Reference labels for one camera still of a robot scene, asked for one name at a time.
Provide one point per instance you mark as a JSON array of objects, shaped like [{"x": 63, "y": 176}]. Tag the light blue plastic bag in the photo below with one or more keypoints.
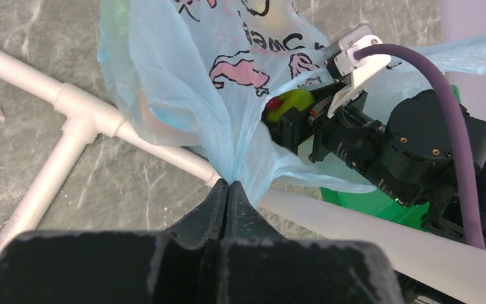
[{"x": 199, "y": 73}]

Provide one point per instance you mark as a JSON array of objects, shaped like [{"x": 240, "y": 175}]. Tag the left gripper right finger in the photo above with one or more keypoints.
[{"x": 243, "y": 220}]

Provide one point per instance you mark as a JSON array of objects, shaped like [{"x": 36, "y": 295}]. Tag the green fake apple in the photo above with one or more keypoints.
[{"x": 278, "y": 105}]

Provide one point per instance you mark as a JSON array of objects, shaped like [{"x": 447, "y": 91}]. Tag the green plastic tray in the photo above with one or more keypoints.
[{"x": 379, "y": 205}]

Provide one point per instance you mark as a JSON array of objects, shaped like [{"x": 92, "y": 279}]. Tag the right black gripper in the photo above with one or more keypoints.
[{"x": 351, "y": 135}]

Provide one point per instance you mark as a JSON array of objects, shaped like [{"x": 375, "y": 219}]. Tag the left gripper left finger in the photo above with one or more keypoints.
[{"x": 204, "y": 221}]

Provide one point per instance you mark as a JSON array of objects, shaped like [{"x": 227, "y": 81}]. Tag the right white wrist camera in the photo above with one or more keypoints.
[{"x": 352, "y": 72}]

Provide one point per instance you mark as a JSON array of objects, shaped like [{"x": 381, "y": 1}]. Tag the white PVC pipe stand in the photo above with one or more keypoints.
[{"x": 70, "y": 160}]

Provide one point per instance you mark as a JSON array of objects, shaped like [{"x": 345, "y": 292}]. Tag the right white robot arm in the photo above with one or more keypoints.
[{"x": 409, "y": 158}]

